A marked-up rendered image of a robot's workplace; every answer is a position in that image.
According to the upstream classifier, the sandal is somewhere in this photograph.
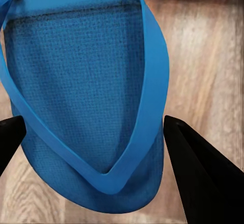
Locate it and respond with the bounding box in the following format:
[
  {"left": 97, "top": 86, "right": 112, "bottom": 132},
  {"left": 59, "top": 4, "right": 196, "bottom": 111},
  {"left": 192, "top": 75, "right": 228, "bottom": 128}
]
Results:
[{"left": 0, "top": 0, "right": 169, "bottom": 214}]

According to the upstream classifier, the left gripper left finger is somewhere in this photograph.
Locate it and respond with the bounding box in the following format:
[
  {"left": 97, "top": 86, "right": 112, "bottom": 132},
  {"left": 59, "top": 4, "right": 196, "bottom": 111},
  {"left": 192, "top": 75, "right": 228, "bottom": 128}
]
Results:
[{"left": 0, "top": 115, "right": 26, "bottom": 176}]

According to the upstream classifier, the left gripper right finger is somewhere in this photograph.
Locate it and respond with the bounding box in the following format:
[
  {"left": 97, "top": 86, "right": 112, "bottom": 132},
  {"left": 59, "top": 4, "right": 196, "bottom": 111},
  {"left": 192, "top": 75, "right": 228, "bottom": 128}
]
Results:
[{"left": 163, "top": 115, "right": 244, "bottom": 224}]

